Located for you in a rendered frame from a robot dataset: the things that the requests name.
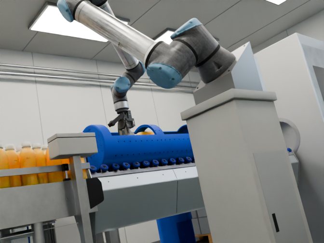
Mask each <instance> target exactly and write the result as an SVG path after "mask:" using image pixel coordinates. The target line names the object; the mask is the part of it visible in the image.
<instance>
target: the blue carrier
mask: <svg viewBox="0 0 324 243"><path fill-rule="evenodd" d="M147 128H149V129H151V130H152V131H153V132H154V135H119V134H118V132H110V131H109V129H108V128H107V127H106V126H104V125H101V124H92V125H88V126H87V127H86V128H85V129H84V130H83V132H84V133H95V138H96V144H97V150H98V153H96V154H94V155H92V156H89V157H87V159H88V162H89V163H90V165H93V166H95V167H96V168H97V170H96V172H97V173H101V169H100V166H101V165H102V164H105V165H107V166H108V170H107V171H109V172H112V167H111V166H112V164H113V163H116V164H118V165H119V170H120V171H123V166H122V164H123V163H124V162H127V163H129V165H130V168H129V169H131V170H133V169H134V168H133V162H139V163H140V167H139V168H143V164H142V162H143V161H148V162H149V167H153V166H152V161H153V160H157V161H158V162H159V165H158V166H162V165H161V159H165V160H167V161H168V163H167V165H170V162H169V160H170V158H173V159H175V160H176V163H175V164H176V165H178V160H177V159H178V158H183V159H184V162H183V163H184V164H187V163H186V160H185V158H186V157H190V158H191V159H192V161H191V162H192V163H194V161H193V157H194V155H193V151H192V146H191V142H190V137H189V132H188V127H187V124H185V125H183V126H181V127H180V128H179V129H178V130H177V131H162V129H161V128H160V127H158V126H156V125H154V124H143V125H141V126H139V127H138V128H137V129H136V130H135V132H134V134H137V133H139V132H144V131H145V130H146V129H147Z"/></svg>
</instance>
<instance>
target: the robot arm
mask: <svg viewBox="0 0 324 243"><path fill-rule="evenodd" d="M57 7H58V10H59V12H60V13H61V15H62V16H63V17H64V18H65V19H66V20H67V21H68V22H70V23H72V22H74V20H75V21H77V22H78V23H81V24H82V25H84V26H86V27H87V28H89V29H90V30H92V31H93V32H95V33H97V34H98V35H100V36H101V37H103V38H105V39H106V40H108V41H110V42H111V43H112V44H113V46H114V48H115V50H116V52H117V53H118V55H119V57H120V59H121V61H122V62H123V64H124V67H125V69H126V71H125V72H124V73H123V74H122V75H121V77H118V78H117V79H116V80H115V82H114V84H113V85H112V86H111V93H112V98H113V103H114V108H115V111H116V112H117V114H119V115H118V116H117V117H116V118H115V119H113V120H111V121H110V122H109V124H108V126H109V127H112V126H114V125H115V123H117V122H118V134H119V135H135V134H134V133H133V132H131V130H130V129H131V128H133V127H134V126H135V121H134V118H132V115H131V111H130V110H129V105H128V100H127V95H126V94H127V92H128V90H129V89H130V88H131V87H132V86H133V85H134V84H135V83H136V82H137V80H138V79H139V78H140V77H141V76H143V74H144V73H145V72H147V75H148V76H149V77H150V79H151V80H152V81H153V82H154V83H155V84H156V85H158V86H160V87H162V88H164V89H172V88H174V87H175V86H176V85H177V84H179V83H180V82H181V80H182V79H183V78H184V77H185V76H186V75H187V74H188V72H189V71H190V70H191V69H192V68H193V67H194V66H195V67H196V68H197V70H198V73H199V75H200V77H201V80H202V81H203V82H204V83H209V82H211V81H213V80H215V79H216V78H218V77H219V76H220V75H221V74H223V73H224V72H225V71H226V70H227V69H228V68H229V67H230V66H231V64H232V63H233V62H234V60H235V56H234V54H233V53H231V52H229V51H227V50H226V49H224V48H222V47H221V46H220V45H219V44H218V42H217V41H216V40H215V39H214V37H213V36H212V35H211V34H210V33H209V32H208V30H207V29H206V28H205V27H204V26H203V24H202V23H201V22H200V21H199V20H198V19H197V18H192V19H191V20H189V21H188V22H186V23H185V24H184V25H182V26H181V27H180V28H179V29H177V30H176V31H175V32H174V33H173V34H172V35H171V36H170V38H171V40H172V41H171V43H170V44H168V43H166V42H164V41H162V40H161V41H158V42H156V41H154V40H152V39H151V38H149V37H147V36H146V35H144V34H142V33H140V32H139V31H137V30H135V29H134V28H132V27H130V26H129V25H127V24H125V23H124V22H122V21H121V20H119V19H117V18H116V17H115V15H114V13H113V12H112V10H111V8H110V6H109V4H108V0H59V1H58V2H57ZM139 60H140V61H139ZM142 62H143V63H144V65H143V63H142ZM133 121H134V123H133ZM122 129H124V130H122Z"/></svg>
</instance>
